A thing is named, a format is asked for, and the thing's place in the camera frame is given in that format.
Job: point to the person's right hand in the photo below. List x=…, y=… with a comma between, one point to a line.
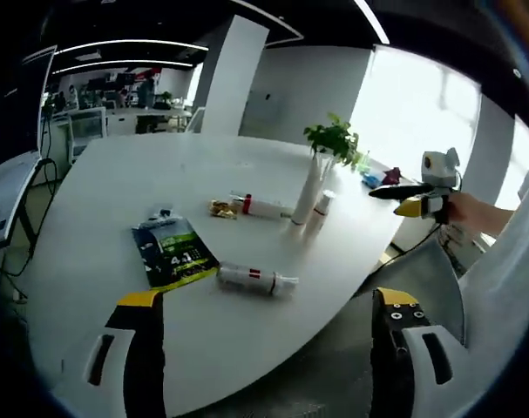
x=464, y=210

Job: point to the blue packet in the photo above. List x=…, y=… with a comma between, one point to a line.
x=374, y=178

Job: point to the green potted plant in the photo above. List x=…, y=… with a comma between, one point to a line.
x=329, y=135

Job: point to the white laptop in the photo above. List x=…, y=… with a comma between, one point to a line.
x=11, y=191

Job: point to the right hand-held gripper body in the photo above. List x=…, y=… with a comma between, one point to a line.
x=440, y=170

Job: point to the gold skincare sachet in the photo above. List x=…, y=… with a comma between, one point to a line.
x=222, y=208

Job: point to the large bright window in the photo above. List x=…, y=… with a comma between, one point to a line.
x=412, y=109
x=514, y=165

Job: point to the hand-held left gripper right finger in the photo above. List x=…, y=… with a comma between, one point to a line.
x=416, y=374

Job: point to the small green bottle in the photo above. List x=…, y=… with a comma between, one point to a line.
x=364, y=162

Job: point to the green black skincare sachet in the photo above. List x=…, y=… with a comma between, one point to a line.
x=177, y=252

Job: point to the long ceiling light strip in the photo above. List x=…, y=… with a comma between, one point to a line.
x=129, y=41
x=370, y=19
x=116, y=62

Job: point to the black laptop stand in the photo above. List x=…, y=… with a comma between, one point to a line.
x=27, y=217

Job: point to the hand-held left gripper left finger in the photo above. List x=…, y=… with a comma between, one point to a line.
x=111, y=370

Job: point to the white mesh office chair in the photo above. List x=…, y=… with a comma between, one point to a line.
x=421, y=278

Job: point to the white skincare tube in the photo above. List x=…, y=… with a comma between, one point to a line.
x=307, y=196

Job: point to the white skincare bottle red label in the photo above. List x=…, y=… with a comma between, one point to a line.
x=320, y=220
x=246, y=278

